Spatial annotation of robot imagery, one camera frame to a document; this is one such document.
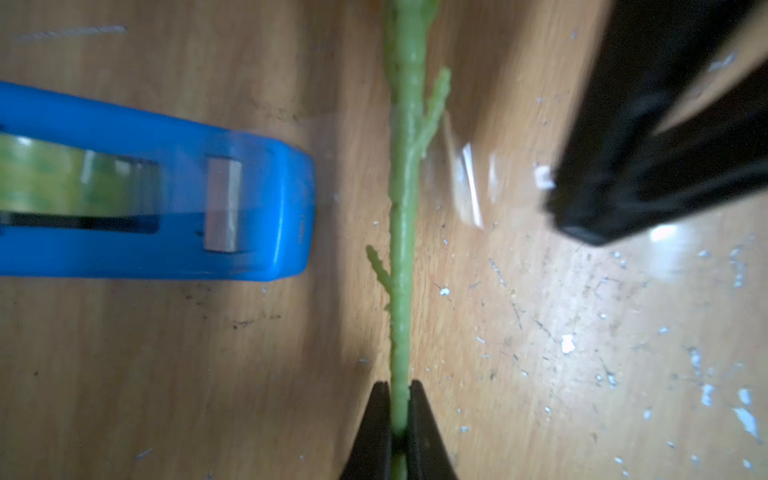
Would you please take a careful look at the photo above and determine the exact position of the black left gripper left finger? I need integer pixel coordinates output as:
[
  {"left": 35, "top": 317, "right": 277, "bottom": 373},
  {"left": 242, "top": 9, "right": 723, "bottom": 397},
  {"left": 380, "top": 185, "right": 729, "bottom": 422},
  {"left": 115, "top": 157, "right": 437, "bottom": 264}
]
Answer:
[{"left": 340, "top": 381, "right": 392, "bottom": 480}]

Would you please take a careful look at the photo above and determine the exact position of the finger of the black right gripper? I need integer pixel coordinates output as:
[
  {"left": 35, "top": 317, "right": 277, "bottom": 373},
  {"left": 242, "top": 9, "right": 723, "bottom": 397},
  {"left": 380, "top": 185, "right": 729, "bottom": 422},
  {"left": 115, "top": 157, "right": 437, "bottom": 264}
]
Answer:
[{"left": 546, "top": 1, "right": 767, "bottom": 246}]

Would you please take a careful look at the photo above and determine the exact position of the artificial flower bouquet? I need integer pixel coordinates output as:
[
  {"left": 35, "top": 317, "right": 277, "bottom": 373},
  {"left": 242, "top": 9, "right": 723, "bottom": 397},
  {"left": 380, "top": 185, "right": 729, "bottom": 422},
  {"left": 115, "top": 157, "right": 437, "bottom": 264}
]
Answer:
[{"left": 366, "top": 1, "right": 451, "bottom": 479}]

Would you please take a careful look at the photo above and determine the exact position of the blue tape dispenser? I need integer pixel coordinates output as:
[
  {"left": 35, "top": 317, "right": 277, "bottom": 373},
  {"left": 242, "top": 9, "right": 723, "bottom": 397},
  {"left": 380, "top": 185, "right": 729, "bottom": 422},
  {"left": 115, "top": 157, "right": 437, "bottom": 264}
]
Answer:
[{"left": 1, "top": 83, "right": 316, "bottom": 282}]

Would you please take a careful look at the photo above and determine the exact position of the clear tape strip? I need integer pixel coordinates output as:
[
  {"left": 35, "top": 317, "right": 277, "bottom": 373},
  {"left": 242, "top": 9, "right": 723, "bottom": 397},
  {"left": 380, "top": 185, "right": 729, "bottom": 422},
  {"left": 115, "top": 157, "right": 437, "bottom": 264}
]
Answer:
[{"left": 427, "top": 112, "right": 484, "bottom": 230}]

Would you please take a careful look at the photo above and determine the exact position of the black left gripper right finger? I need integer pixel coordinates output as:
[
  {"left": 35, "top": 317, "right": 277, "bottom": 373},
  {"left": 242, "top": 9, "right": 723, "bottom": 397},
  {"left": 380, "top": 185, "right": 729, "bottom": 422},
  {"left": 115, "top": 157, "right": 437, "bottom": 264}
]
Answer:
[{"left": 406, "top": 380, "right": 458, "bottom": 480}]

